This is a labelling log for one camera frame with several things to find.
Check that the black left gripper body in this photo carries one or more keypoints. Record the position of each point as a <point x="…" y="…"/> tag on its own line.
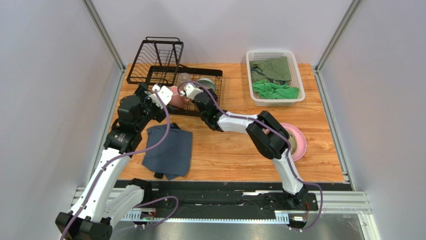
<point x="149" y="107"/>

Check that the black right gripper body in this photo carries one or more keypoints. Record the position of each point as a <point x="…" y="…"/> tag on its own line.
<point x="195" y="96"/>

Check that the pink mug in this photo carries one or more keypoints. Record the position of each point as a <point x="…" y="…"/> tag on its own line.
<point x="177" y="100"/>

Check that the clear glass plate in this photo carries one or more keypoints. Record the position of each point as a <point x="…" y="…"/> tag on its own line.
<point x="293" y="141"/>

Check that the large pink plate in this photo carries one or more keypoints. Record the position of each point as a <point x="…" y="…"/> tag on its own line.
<point x="301" y="140"/>

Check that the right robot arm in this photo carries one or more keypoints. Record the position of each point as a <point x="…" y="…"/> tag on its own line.
<point x="269" y="137"/>

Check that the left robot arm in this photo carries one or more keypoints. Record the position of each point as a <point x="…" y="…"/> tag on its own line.
<point x="92" y="217"/>

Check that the light blue ribbed bowl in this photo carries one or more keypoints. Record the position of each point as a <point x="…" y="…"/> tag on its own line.
<point x="207" y="82"/>

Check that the clear drinking glass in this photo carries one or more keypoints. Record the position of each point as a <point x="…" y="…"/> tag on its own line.
<point x="183" y="77"/>

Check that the dark blue cloth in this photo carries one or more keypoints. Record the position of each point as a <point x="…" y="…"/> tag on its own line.
<point x="172" y="157"/>

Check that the bright green cloth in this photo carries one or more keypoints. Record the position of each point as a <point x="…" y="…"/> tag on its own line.
<point x="271" y="91"/>

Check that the white plastic basket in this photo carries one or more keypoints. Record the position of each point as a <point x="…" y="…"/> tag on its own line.
<point x="296" y="80"/>

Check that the olive green cloth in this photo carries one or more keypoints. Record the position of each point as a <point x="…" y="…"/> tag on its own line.
<point x="274" y="70"/>

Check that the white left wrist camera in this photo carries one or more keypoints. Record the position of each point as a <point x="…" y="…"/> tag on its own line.
<point x="160" y="95"/>

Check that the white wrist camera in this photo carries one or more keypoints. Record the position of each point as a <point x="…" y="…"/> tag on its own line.
<point x="160" y="95"/>
<point x="190" y="91"/>

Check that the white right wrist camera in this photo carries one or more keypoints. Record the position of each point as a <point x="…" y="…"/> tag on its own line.
<point x="190" y="91"/>

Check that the black wire dish rack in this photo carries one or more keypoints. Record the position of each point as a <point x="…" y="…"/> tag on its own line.
<point x="158" y="61"/>

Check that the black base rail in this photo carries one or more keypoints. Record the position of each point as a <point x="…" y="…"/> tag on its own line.
<point x="226" y="201"/>

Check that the aluminium frame post left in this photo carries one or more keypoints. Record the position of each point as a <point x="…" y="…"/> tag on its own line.
<point x="101" y="28"/>

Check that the aluminium frame post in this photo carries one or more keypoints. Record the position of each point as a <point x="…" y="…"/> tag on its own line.
<point x="101" y="28"/>
<point x="338" y="33"/>

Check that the aluminium front rail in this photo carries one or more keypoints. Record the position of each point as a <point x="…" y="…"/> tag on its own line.
<point x="337" y="202"/>

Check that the aluminium frame post right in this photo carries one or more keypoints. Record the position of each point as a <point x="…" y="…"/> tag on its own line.
<point x="338" y="33"/>

